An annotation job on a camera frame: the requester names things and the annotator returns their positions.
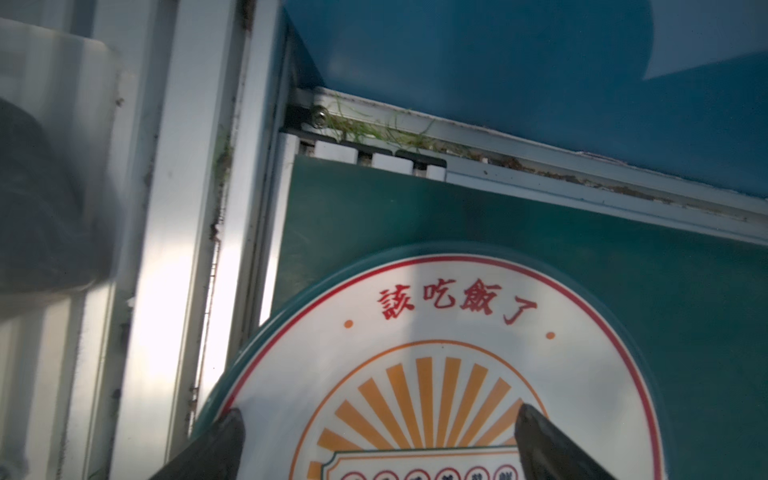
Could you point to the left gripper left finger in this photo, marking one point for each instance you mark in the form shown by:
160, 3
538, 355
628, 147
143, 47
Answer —
215, 454

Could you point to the sunburst plate at left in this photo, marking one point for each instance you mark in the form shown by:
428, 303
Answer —
417, 363

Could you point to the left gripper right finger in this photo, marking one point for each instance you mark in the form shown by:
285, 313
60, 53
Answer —
548, 453

